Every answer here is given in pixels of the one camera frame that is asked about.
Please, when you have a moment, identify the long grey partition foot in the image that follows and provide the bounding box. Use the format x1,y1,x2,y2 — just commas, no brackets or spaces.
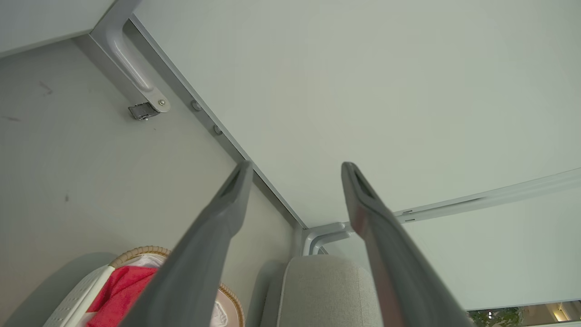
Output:
91,18,172,114

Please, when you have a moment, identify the green plant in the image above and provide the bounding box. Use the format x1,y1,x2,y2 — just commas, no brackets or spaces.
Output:
468,307,525,327

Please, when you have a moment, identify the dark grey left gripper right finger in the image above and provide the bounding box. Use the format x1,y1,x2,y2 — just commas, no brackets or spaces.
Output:
340,162,475,327

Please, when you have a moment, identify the white laundry basket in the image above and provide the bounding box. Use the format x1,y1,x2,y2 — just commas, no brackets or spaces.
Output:
43,246,246,327

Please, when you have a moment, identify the red and white garment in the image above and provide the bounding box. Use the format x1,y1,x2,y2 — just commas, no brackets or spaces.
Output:
86,266,159,327

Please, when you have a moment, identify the grey partition post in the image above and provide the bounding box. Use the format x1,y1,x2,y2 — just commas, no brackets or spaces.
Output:
394,168,581,224

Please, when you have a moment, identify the grey partition base rail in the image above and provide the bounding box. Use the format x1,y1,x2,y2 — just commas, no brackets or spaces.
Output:
122,16,308,228

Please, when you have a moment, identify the white basket liner bag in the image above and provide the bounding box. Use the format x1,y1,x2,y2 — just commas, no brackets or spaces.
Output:
129,253,230,327

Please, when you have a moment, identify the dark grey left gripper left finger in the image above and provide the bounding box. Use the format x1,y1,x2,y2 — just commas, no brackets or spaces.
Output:
119,160,254,327

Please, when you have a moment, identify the short grey partition foot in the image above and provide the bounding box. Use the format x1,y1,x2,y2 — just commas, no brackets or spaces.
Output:
311,230,359,255
301,222,348,256

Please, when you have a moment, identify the grey fabric sofa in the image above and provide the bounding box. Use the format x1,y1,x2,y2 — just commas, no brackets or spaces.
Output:
261,254,386,327

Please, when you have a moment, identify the black caster wheel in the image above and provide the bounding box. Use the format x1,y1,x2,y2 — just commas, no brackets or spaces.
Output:
128,102,160,121

